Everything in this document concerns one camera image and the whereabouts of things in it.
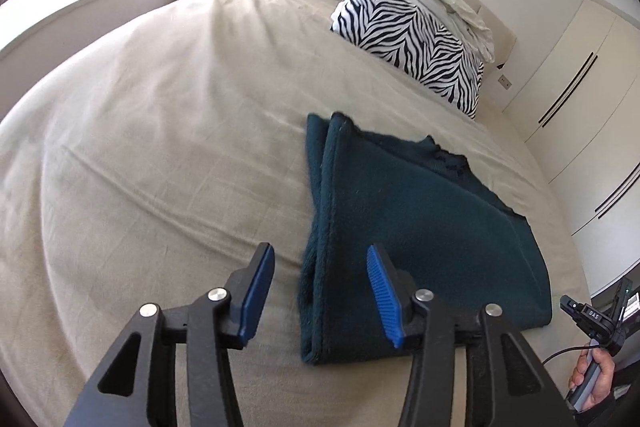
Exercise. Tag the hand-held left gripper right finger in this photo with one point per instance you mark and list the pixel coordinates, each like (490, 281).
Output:
(385, 302)

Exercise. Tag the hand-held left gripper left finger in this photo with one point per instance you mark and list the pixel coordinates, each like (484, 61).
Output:
(257, 292)

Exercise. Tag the dark teal towel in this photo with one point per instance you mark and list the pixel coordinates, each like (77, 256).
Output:
(425, 217)

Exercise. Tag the person's right hand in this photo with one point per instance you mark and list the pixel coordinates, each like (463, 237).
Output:
(606, 377)

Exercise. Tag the beige bed blanket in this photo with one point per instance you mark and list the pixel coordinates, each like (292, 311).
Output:
(150, 132)

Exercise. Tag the zebra print pillow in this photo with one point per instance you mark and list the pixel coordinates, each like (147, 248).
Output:
(410, 37)

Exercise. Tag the white window ledge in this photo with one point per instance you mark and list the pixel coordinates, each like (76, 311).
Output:
(75, 7)

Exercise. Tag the wall socket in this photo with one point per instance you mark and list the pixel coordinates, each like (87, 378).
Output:
(505, 82)

